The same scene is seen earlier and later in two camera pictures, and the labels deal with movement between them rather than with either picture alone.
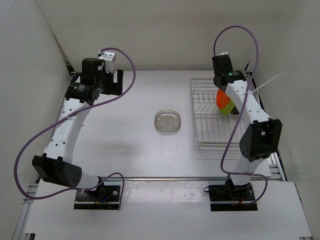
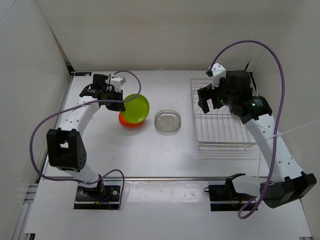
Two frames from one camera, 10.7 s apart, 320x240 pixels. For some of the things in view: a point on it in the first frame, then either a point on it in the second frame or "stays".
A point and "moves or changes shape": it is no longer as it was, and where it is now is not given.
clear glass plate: x=167 y=122 stays
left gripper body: x=99 y=81 → x=109 y=90
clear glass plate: x=167 y=122 stays
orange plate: x=222 y=99 moves or changes shape
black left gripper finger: x=110 y=87 → x=118 y=106
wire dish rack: x=213 y=129 stays
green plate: x=228 y=108 → x=136 y=109
